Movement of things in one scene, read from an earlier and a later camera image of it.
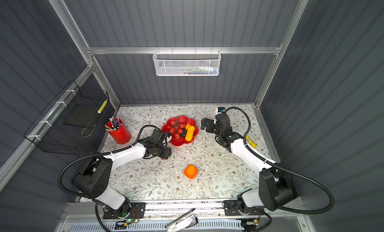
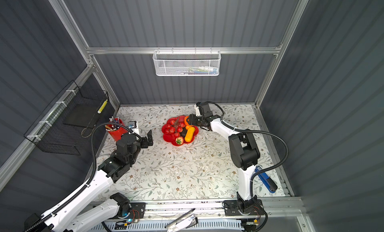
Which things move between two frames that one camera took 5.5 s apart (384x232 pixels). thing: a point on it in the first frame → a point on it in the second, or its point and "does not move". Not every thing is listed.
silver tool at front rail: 183,221 does not move
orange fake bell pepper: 190,171 → 186,122
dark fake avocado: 183,135 does not move
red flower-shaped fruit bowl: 183,130 does not move
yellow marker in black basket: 102,106 does not move
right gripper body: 212,127 → 197,121
